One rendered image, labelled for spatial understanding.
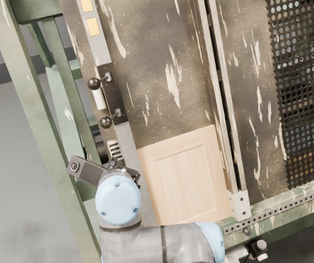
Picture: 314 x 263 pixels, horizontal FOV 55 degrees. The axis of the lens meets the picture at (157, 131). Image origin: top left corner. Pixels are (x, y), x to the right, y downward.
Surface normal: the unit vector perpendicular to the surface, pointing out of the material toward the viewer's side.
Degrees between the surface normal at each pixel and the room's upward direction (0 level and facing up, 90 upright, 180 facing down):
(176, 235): 14
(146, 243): 6
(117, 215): 37
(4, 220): 0
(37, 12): 52
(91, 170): 30
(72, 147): 0
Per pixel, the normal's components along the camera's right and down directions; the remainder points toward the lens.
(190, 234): -0.04, -0.76
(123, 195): 0.17, 0.03
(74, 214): 0.26, 0.25
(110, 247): -0.32, 0.05
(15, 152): -0.02, -0.57
